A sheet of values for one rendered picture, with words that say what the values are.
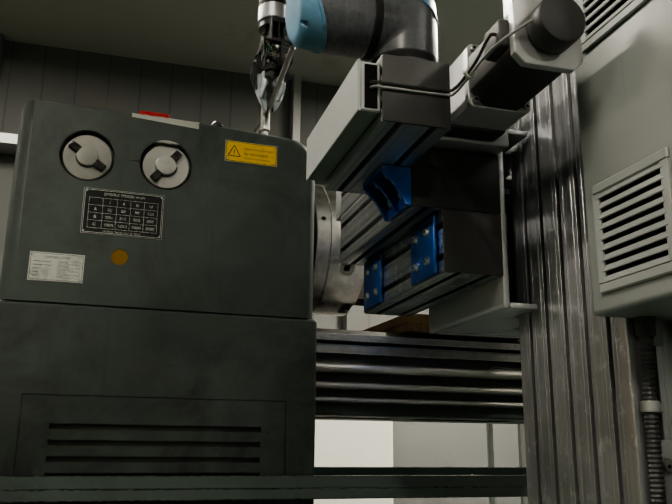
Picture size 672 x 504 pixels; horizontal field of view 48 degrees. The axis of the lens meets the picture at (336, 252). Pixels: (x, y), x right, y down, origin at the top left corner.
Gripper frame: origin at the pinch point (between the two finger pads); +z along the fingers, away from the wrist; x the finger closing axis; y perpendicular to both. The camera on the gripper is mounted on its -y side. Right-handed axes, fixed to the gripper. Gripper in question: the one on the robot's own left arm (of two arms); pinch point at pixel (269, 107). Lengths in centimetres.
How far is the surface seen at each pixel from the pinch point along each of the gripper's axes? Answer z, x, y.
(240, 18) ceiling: -174, 41, -244
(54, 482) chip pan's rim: 83, -39, 17
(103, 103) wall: -139, -31, -317
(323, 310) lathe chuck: 45.2, 17.0, -9.0
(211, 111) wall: -143, 38, -313
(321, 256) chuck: 35.3, 12.4, 2.8
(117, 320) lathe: 54, -31, 13
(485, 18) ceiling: -173, 178, -192
